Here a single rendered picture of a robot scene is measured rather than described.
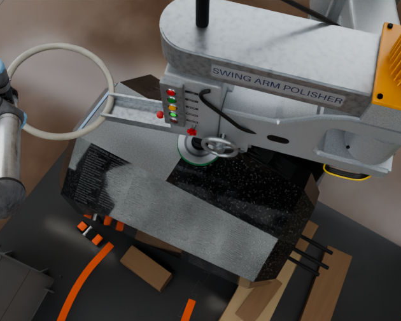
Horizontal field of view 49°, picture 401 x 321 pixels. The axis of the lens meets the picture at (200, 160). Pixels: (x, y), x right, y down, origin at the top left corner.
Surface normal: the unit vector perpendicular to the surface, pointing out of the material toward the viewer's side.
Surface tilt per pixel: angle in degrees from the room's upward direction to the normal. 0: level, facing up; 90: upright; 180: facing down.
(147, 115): 9
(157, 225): 45
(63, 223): 0
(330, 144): 0
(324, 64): 0
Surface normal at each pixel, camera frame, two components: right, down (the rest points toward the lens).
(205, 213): -0.32, 0.30
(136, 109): -0.14, -0.42
